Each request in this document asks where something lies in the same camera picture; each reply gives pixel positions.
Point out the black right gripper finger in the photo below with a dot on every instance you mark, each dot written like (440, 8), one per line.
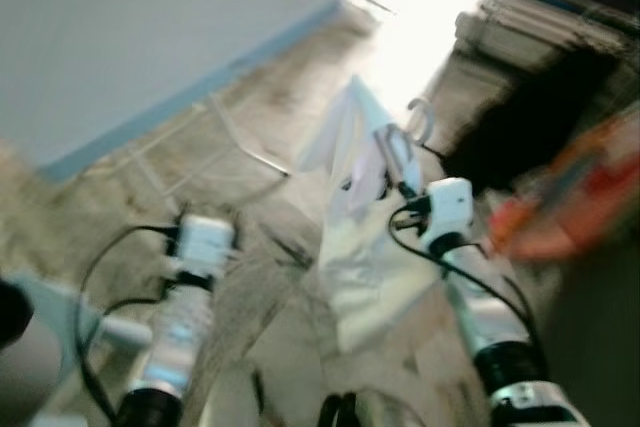
(390, 152)
(408, 159)

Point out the clear plastic clothes hanger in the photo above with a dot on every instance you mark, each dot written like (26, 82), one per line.
(430, 119)

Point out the white shirt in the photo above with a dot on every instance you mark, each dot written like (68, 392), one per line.
(365, 267)

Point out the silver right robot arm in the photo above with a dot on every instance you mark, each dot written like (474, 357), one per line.
(480, 302)

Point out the grey right robot leg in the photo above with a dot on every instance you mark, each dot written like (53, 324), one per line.
(375, 415)

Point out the blue-grey folding table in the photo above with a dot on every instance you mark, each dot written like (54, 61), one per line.
(120, 37)

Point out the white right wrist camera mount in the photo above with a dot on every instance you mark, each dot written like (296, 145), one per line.
(450, 207)

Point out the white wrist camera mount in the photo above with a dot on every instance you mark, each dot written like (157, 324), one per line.
(205, 245)
(450, 207)

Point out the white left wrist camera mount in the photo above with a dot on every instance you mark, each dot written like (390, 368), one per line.
(205, 245)

